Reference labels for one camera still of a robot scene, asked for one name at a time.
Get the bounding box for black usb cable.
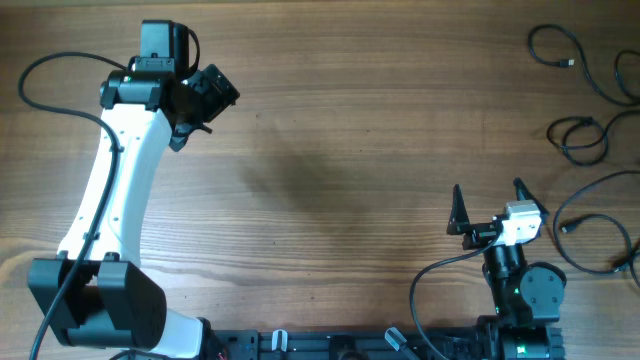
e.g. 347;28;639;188
545;108;640;168
528;22;640;108

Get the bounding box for black cable bundle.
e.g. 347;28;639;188
551;169;640;291

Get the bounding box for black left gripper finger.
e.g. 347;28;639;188
169;123;213;152
203;64;240;122

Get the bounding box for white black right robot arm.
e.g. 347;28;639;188
447;178;567;360

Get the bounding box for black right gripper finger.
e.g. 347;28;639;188
446;184;471;235
513;177;549;218

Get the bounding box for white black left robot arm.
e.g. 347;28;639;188
28;20;239;359

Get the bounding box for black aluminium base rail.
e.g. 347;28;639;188
199;327;566;360

